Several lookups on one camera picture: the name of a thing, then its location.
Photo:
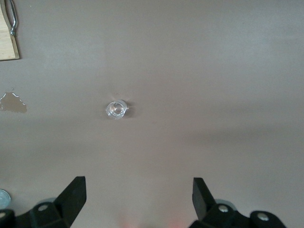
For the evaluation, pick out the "green frosted bottle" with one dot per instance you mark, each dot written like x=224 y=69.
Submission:
x=4 y=199

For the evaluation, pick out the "spilled liquid puddle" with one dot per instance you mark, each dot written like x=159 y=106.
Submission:
x=13 y=104

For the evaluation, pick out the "clear glass cup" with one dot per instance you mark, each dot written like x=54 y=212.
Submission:
x=115 y=110

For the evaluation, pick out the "wooden cutting board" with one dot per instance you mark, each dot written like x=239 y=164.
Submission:
x=6 y=42

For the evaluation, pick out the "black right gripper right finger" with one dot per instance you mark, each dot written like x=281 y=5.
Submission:
x=204 y=204

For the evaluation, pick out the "brown table cover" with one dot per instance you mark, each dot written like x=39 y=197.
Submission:
x=190 y=71

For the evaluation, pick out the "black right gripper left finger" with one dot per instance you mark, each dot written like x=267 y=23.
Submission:
x=66 y=204

